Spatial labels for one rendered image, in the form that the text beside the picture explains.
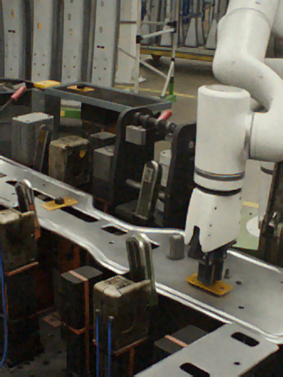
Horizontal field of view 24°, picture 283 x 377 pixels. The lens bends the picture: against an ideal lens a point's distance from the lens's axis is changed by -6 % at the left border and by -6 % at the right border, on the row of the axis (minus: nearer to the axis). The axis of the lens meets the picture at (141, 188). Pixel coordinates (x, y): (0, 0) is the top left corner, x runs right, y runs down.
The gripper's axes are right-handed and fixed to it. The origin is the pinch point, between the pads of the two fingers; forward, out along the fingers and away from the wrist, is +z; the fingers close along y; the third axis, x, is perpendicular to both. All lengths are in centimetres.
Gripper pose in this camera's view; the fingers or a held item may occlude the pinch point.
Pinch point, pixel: (210, 270)
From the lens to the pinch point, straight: 116.2
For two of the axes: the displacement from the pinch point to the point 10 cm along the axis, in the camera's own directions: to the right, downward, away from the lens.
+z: -0.4, 9.4, 3.4
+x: 7.1, 2.7, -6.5
